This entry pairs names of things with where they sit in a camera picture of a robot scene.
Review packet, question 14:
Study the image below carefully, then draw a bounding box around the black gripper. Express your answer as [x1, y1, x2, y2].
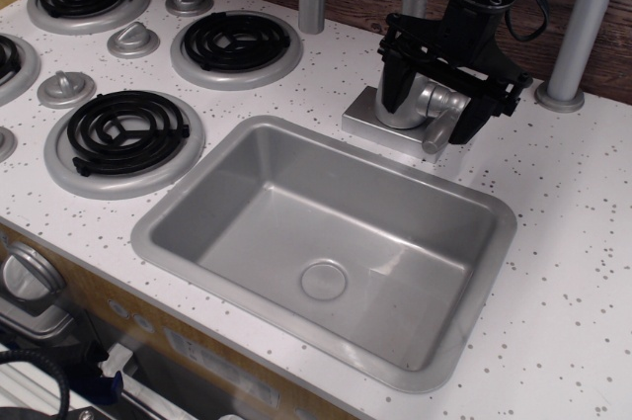
[379, 0, 532, 144]

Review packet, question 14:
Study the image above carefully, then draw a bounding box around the silver faucet lever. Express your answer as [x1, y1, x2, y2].
[416, 82, 471, 154]

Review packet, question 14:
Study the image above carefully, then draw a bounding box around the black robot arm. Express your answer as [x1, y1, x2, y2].
[375, 0, 549, 154]

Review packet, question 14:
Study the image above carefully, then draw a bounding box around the silver toy faucet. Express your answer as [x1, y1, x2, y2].
[298, 0, 470, 163]

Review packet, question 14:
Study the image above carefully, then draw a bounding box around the grey support pole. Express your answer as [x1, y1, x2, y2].
[534, 0, 609, 114]

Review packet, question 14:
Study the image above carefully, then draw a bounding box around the grey sink basin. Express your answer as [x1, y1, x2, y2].
[131, 116, 516, 393]

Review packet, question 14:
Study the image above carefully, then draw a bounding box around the back right stove burner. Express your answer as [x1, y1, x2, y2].
[170, 11, 302, 91]

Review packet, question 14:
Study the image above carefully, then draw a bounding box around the silver knob back right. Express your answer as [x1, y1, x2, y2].
[165, 0, 214, 17]

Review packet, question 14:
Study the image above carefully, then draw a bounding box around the silver knob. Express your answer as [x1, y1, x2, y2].
[37, 71, 96, 109]
[107, 22, 160, 59]
[165, 0, 214, 17]

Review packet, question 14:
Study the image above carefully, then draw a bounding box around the silver knob middle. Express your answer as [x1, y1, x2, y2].
[107, 22, 160, 59]

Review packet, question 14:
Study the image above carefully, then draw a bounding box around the front right stove burner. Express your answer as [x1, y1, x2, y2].
[44, 91, 205, 201]

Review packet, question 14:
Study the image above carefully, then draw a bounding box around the back left stove burner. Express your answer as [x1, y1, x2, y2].
[27, 0, 150, 36]

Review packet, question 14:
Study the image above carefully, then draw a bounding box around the silver knob front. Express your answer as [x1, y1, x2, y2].
[37, 71, 96, 109]

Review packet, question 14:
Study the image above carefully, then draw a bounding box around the left edge stove burner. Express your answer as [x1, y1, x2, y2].
[1, 34, 40, 106]

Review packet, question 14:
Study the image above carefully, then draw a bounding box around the silver knob left edge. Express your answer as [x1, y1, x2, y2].
[0, 126, 17, 162]

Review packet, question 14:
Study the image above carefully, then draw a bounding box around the silver oven dial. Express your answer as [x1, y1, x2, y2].
[1, 241, 65, 315]

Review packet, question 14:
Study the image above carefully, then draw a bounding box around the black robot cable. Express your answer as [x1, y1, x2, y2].
[506, 0, 550, 43]

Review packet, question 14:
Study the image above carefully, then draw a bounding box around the silver oven handle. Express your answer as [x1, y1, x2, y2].
[1, 299, 75, 344]

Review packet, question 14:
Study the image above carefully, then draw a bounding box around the black braided cable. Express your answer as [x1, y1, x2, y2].
[0, 348, 73, 416]

